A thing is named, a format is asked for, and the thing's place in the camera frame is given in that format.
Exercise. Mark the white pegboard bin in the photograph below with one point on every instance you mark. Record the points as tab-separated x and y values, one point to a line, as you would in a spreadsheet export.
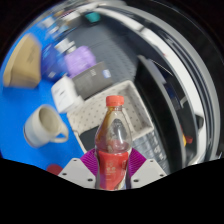
93	111

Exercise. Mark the flat round red coaster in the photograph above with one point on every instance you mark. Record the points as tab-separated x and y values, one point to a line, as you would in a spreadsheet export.
55	169

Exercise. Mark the brown cardboard box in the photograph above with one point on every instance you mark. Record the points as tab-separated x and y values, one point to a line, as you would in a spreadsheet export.
23	63

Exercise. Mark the dark grey box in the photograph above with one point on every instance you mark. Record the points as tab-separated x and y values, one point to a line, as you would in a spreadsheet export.
91	80

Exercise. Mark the blue box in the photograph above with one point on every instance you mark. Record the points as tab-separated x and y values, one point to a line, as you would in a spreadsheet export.
53	61

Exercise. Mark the clear bottle with red drink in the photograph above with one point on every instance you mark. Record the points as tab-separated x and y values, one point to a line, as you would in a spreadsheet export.
113	160

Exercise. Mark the black shelf unit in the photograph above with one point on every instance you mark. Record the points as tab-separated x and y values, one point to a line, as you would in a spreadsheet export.
156	110

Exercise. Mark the purple plastic bag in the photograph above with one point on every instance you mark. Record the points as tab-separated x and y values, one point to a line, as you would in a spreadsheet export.
80	60

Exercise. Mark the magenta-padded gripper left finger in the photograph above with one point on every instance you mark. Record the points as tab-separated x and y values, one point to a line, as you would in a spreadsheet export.
77	171

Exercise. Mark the white box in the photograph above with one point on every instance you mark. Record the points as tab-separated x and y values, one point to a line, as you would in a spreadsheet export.
65	95

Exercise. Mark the black rectangular speaker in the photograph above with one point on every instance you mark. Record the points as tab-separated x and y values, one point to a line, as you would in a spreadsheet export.
88	138

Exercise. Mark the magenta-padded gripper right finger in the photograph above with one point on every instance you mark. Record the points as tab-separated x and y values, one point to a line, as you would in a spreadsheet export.
147	171

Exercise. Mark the grey small-parts drawer cabinet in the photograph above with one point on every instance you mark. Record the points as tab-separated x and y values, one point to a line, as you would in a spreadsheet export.
151	151

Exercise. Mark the teal object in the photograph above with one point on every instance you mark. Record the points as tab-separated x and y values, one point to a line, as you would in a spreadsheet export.
92	17

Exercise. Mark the grey ceramic mug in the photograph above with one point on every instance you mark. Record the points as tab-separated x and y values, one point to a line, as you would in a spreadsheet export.
36	131

